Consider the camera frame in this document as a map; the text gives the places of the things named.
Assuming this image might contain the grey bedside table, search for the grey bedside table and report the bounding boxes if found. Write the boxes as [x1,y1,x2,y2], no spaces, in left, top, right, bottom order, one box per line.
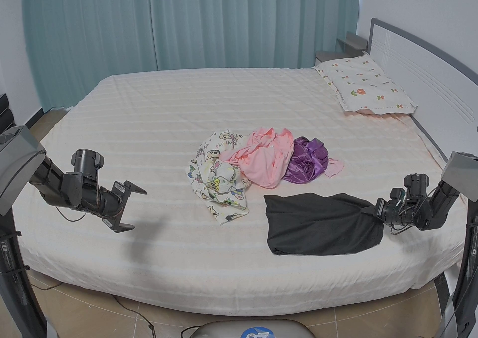
[315,31,370,67]

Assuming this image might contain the white printed pillow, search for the white printed pillow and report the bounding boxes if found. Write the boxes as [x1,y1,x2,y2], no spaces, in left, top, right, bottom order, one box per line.
[313,51,418,116]

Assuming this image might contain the pink garment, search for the pink garment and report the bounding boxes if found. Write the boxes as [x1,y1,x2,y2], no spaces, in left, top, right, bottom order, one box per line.
[219,127,344,190]

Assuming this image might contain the black T-shirt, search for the black T-shirt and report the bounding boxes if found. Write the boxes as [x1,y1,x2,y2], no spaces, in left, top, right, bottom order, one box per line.
[264,192,385,256]

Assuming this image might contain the white printed pyjama garment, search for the white printed pyjama garment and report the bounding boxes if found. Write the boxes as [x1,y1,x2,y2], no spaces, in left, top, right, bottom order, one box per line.
[187,130,251,226]

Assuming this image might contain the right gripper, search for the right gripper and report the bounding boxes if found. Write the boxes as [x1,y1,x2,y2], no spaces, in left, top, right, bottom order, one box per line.
[375,198,402,227]

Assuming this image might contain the black chest of drawers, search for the black chest of drawers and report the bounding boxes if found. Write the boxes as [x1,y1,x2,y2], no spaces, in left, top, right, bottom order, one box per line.
[0,94,16,134]

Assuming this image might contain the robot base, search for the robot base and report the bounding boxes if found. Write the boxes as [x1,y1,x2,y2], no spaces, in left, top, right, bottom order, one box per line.
[190,320,311,338]

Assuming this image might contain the bed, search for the bed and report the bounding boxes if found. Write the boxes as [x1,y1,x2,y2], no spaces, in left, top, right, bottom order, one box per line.
[11,17,478,318]

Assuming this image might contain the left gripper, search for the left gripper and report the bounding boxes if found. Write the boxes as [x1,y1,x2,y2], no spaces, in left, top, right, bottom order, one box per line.
[98,181,148,235]

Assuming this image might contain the purple garment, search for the purple garment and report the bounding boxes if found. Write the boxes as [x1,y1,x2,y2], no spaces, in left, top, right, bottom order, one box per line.
[282,136,330,183]

